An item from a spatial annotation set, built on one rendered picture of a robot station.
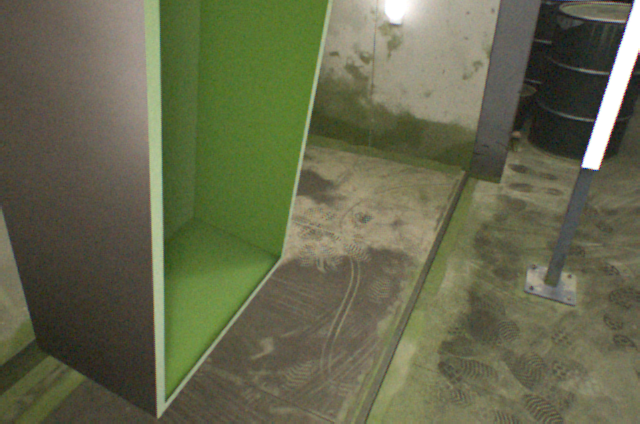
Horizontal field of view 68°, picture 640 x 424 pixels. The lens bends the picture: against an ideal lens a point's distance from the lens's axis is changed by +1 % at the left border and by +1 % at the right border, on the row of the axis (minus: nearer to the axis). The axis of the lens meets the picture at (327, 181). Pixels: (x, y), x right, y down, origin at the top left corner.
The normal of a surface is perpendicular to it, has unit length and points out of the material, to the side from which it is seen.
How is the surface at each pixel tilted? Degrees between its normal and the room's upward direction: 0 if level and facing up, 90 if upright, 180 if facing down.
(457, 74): 90
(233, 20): 90
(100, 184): 90
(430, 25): 90
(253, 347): 0
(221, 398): 0
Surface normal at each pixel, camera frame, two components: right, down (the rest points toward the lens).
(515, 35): -0.43, 0.46
